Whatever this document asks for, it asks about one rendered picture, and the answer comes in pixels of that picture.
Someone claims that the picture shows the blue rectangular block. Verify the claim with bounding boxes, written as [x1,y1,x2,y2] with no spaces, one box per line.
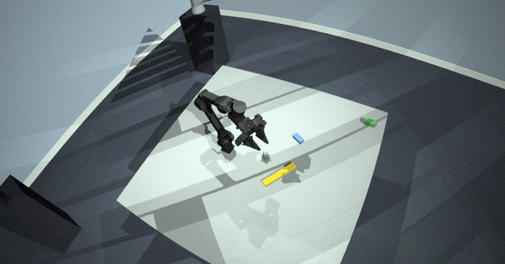
[293,133,304,144]

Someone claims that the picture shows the yellow bar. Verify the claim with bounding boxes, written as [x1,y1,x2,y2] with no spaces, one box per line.
[262,162,296,187]

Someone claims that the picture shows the green triangular prism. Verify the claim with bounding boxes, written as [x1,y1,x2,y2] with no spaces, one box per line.
[364,118,375,127]

